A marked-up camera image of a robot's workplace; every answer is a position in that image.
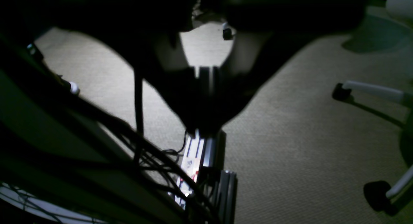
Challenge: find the black cable bundle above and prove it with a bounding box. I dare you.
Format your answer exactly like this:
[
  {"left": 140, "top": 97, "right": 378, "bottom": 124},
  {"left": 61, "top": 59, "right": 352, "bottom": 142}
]
[{"left": 26, "top": 43, "right": 213, "bottom": 224}]

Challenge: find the aluminium frame rail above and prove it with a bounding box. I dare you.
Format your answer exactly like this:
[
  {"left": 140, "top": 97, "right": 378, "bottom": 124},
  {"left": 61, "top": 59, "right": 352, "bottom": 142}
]
[{"left": 180, "top": 130, "right": 238, "bottom": 224}]

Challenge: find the white office chair base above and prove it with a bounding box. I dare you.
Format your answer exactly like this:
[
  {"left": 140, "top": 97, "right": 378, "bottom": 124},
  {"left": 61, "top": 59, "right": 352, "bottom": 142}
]
[{"left": 331, "top": 80, "right": 412, "bottom": 217}]

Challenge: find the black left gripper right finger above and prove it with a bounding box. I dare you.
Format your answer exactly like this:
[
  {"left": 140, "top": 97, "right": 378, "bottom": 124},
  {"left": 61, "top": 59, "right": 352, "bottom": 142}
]
[{"left": 206, "top": 29, "right": 322, "bottom": 134}]

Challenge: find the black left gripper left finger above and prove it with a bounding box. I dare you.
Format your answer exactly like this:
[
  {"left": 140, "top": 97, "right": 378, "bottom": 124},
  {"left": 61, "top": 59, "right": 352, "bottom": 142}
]
[{"left": 65, "top": 21, "right": 197, "bottom": 134}]

